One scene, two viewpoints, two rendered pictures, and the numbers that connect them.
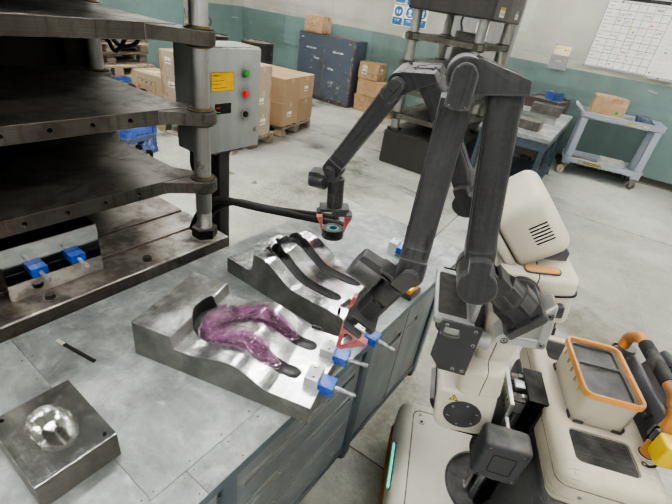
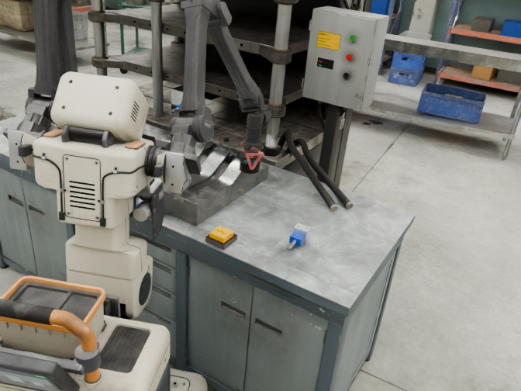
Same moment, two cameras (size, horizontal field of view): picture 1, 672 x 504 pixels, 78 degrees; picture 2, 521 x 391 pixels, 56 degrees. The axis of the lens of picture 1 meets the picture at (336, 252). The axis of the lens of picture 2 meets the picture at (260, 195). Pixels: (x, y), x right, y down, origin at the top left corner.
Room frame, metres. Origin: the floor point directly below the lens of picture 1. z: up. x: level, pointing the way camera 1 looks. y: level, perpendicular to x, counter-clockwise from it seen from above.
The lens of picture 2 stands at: (1.30, -1.68, 1.75)
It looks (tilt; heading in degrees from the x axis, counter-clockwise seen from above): 28 degrees down; 87
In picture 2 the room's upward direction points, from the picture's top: 5 degrees clockwise
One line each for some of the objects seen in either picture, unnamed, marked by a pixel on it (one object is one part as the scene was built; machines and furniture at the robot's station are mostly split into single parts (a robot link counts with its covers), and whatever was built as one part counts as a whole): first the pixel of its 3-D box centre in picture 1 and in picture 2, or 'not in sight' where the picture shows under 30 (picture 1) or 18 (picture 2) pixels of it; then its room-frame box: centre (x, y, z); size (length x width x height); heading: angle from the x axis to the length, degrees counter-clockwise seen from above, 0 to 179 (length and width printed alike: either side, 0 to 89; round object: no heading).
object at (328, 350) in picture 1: (344, 357); not in sight; (0.82, -0.07, 0.86); 0.13 x 0.05 x 0.05; 75
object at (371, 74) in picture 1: (379, 89); not in sight; (7.97, -0.32, 0.42); 0.86 x 0.33 x 0.83; 61
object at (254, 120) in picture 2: (334, 184); (255, 119); (1.35, 0.04, 1.13); 0.07 x 0.06 x 0.07; 67
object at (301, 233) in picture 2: (404, 250); (295, 240); (1.51, -0.28, 0.83); 0.13 x 0.05 x 0.05; 62
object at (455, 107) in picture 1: (433, 184); (64, 43); (0.75, -0.16, 1.40); 0.11 x 0.06 x 0.43; 171
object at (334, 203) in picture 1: (334, 201); (253, 136); (1.34, 0.03, 1.07); 0.10 x 0.07 x 0.07; 99
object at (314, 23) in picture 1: (318, 24); not in sight; (8.56, 0.97, 1.26); 0.42 x 0.33 x 0.29; 61
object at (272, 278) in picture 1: (306, 271); (209, 174); (1.18, 0.09, 0.87); 0.50 x 0.26 x 0.14; 58
